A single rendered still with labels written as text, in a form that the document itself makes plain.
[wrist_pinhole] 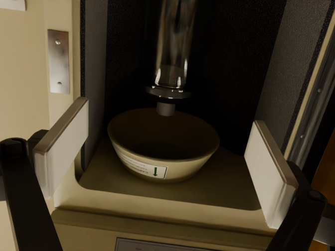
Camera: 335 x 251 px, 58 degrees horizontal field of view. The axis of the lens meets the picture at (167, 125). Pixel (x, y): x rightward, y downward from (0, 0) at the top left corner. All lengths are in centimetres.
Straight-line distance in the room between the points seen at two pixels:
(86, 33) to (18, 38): 50
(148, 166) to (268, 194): 26
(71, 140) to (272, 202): 12
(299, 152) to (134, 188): 22
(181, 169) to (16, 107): 62
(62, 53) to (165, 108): 17
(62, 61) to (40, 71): 51
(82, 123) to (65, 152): 3
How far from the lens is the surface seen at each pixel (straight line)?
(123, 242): 43
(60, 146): 17
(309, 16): 39
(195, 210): 43
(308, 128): 39
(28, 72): 88
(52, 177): 16
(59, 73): 36
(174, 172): 43
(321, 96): 38
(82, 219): 45
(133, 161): 42
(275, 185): 16
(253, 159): 20
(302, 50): 39
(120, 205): 44
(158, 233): 43
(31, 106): 92
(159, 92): 39
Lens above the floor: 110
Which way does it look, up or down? 26 degrees up
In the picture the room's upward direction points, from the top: 172 degrees counter-clockwise
